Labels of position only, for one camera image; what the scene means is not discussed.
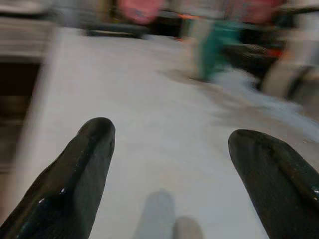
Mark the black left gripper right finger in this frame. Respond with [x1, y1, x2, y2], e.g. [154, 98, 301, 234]
[228, 129, 319, 239]

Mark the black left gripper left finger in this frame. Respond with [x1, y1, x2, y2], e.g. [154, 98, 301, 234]
[0, 117, 116, 239]

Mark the grey robot leg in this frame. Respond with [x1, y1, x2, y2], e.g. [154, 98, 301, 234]
[133, 190, 176, 239]

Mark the white cabinet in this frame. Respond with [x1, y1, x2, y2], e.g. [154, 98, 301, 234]
[0, 14, 60, 239]

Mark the teal stool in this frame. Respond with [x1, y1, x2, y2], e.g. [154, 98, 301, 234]
[189, 18, 244, 82]

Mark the dark low platform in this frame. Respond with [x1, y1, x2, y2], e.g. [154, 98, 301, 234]
[84, 24, 150, 38]

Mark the pink round object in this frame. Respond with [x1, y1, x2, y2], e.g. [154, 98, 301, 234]
[117, 0, 160, 25]

